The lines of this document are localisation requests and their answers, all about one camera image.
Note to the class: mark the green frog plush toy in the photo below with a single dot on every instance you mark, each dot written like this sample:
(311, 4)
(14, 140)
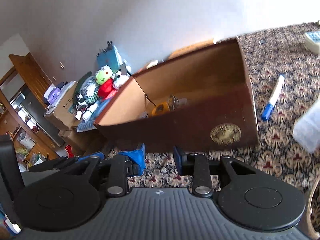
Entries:
(103, 75)

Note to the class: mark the wooden shelf cabinet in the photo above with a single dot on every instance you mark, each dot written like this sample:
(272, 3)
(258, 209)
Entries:
(20, 122)

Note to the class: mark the striped clothing pile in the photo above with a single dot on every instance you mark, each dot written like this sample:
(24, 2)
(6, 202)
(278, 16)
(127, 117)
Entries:
(87, 92)

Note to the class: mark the white marker with blue cap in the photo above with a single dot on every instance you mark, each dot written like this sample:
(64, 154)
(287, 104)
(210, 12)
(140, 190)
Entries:
(273, 97)

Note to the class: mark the tan cardboard carton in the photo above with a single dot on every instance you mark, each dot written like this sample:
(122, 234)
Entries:
(62, 112)

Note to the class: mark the brown cardboard box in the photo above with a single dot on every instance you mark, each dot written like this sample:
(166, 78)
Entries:
(195, 125)

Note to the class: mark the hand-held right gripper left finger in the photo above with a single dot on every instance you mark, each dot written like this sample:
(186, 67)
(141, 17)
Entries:
(136, 160)

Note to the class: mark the woven basket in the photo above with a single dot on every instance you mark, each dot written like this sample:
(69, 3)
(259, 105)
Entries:
(313, 212)

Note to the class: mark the red bag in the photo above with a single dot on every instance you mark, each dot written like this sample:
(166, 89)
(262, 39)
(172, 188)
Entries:
(69, 151)

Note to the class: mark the purple packet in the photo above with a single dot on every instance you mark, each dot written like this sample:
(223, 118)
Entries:
(53, 93)

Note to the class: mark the white remote control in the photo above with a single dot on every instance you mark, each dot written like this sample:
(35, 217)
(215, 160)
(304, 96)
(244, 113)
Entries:
(313, 41)

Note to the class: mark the translucent plastic container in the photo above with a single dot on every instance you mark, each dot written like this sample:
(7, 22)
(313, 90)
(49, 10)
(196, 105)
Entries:
(308, 130)

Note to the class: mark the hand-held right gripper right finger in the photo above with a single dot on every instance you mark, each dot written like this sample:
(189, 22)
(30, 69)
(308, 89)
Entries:
(178, 161)

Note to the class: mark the wooden door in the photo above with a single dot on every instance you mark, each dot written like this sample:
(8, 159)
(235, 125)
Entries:
(30, 72)

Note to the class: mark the yellow tape measure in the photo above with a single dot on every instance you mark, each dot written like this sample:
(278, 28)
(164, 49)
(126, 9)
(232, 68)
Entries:
(160, 109)

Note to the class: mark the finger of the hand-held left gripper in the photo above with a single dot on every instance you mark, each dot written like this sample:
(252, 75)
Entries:
(85, 158)

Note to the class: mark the blue box with black clips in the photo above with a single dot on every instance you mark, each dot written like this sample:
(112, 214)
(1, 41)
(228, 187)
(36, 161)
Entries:
(108, 56)

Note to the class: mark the white plush toy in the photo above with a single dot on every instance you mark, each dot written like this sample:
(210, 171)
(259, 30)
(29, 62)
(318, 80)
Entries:
(120, 78)

